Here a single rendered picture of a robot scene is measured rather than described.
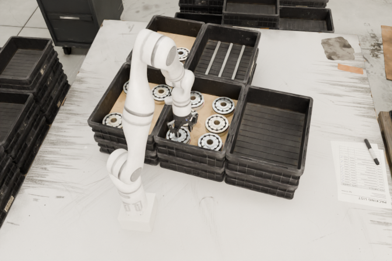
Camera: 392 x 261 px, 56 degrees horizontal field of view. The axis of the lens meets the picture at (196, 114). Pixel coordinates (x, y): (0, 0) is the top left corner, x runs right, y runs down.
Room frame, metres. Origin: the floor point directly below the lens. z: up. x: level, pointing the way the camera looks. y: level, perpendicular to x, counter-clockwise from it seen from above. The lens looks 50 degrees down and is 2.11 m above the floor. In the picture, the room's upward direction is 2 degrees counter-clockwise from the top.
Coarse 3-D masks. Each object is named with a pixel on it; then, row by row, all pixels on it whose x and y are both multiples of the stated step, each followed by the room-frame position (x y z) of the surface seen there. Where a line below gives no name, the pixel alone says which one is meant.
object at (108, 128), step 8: (128, 64) 1.33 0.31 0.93; (120, 72) 1.27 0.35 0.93; (112, 80) 1.22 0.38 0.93; (104, 96) 1.12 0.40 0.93; (160, 112) 1.01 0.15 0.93; (88, 120) 0.99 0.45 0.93; (160, 120) 0.97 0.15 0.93; (96, 128) 0.96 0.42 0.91; (104, 128) 0.94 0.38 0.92; (120, 128) 0.93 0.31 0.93; (152, 136) 0.89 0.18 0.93
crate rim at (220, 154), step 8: (216, 80) 1.19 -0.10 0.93; (224, 80) 1.19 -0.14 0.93; (240, 96) 1.10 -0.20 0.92; (168, 112) 1.01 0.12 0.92; (232, 120) 0.95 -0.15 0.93; (160, 128) 0.93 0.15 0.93; (232, 128) 0.91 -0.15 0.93; (168, 144) 0.85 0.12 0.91; (176, 144) 0.84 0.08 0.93; (184, 144) 0.84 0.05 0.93; (224, 144) 0.83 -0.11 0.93; (200, 152) 0.81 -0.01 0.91; (208, 152) 0.80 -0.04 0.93; (216, 152) 0.80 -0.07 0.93; (224, 152) 0.79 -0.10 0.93
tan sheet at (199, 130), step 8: (208, 96) 1.19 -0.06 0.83; (216, 96) 1.18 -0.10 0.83; (208, 104) 1.13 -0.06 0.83; (200, 112) 1.09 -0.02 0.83; (208, 112) 1.08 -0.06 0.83; (200, 120) 1.04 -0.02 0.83; (192, 128) 1.00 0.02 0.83; (200, 128) 0.99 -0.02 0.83; (192, 136) 0.95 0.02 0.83; (200, 136) 0.95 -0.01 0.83; (224, 136) 0.94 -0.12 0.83; (192, 144) 0.91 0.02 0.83
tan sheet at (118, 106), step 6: (150, 84) 1.28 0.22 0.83; (156, 84) 1.28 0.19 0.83; (120, 96) 1.21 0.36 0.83; (120, 102) 1.17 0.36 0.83; (114, 108) 1.13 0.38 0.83; (120, 108) 1.13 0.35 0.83; (156, 108) 1.12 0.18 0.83; (162, 108) 1.12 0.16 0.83; (156, 114) 1.09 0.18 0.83; (156, 120) 1.05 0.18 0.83; (150, 126) 1.02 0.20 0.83; (150, 132) 0.98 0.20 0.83
